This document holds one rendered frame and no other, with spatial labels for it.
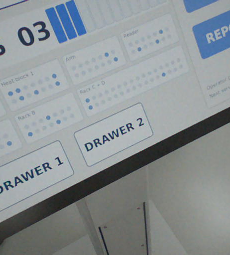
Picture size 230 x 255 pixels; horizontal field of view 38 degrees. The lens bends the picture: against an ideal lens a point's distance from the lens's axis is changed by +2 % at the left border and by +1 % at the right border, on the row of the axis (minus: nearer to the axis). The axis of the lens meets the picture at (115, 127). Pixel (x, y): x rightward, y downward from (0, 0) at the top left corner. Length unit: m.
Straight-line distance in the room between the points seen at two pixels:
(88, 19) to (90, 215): 0.42
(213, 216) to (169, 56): 1.10
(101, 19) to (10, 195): 0.22
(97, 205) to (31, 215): 0.29
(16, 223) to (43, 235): 1.08
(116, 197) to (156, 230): 0.71
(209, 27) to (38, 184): 0.29
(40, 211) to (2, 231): 0.04
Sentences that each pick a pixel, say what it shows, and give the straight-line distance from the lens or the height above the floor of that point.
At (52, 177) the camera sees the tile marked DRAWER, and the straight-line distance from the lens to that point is 0.39.
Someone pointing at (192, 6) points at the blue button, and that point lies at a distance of 0.45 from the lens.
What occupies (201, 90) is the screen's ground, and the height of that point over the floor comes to 1.01.
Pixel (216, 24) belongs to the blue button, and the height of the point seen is 1.06.
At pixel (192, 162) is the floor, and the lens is 1.58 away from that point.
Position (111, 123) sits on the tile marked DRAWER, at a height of 1.01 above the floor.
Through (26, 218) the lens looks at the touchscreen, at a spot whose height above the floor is 0.97.
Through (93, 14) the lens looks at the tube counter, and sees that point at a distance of 0.40.
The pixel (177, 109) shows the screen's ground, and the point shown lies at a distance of 0.43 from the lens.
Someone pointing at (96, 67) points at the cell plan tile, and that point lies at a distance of 0.39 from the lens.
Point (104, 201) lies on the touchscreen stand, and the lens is 0.68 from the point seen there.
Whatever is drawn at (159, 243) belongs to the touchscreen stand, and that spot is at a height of 0.04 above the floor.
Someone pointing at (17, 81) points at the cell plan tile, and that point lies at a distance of 0.38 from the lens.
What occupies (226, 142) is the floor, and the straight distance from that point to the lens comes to 1.68.
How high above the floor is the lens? 1.31
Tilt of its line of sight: 50 degrees down
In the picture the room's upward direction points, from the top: 9 degrees counter-clockwise
